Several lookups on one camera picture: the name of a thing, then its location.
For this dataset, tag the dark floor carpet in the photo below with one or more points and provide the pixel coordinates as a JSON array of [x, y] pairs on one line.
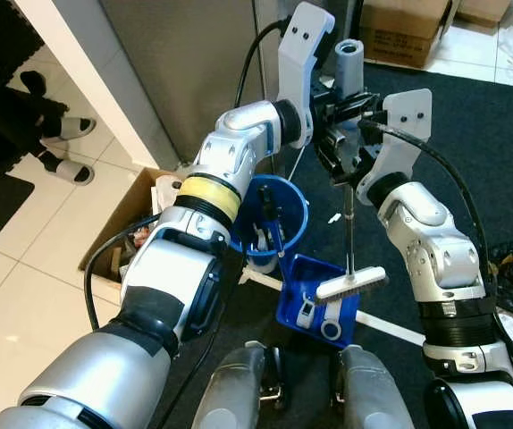
[[471, 116]]

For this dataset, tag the grey robot leg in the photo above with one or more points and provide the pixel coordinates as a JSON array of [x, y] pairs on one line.
[[373, 398], [230, 393]]

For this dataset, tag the white plastic clip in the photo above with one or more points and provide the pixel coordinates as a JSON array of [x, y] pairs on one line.
[[306, 313]]

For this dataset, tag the small white paper scrap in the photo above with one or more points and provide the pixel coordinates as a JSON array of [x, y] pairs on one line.
[[334, 217]]

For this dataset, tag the blue plastic bucket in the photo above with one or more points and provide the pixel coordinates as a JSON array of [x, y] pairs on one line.
[[292, 201]]

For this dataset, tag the open cardboard box with rubbish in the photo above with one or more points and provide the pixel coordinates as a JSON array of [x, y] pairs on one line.
[[118, 232]]

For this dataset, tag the printed cardboard box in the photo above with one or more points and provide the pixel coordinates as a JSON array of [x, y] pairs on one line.
[[404, 36]]

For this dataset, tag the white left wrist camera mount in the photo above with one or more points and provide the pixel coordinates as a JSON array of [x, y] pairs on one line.
[[297, 54]]

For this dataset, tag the plain cardboard box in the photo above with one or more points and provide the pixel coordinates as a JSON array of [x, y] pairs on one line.
[[482, 11]]

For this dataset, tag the grey slipper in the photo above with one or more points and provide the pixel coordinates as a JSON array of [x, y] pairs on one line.
[[73, 172], [79, 128]]

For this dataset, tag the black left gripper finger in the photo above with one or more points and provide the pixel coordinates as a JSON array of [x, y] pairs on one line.
[[373, 105]]

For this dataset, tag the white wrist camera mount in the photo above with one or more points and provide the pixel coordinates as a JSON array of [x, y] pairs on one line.
[[297, 54], [407, 125]]

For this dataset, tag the white crumpled paper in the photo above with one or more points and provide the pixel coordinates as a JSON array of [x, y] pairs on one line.
[[167, 192]]

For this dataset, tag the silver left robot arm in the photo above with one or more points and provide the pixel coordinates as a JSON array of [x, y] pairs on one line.
[[239, 143]]

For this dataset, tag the metal door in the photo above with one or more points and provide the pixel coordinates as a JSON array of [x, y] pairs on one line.
[[176, 63]]

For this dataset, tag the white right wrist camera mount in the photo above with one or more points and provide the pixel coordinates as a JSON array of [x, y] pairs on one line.
[[407, 125]]

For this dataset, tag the grey right robot leg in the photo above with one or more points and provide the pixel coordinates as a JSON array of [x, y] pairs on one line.
[[373, 398]]

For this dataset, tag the grey left robot leg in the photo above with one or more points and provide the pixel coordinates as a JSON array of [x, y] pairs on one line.
[[230, 393]]

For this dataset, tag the person's legs in black trousers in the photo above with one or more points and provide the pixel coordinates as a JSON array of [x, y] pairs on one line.
[[15, 121]]

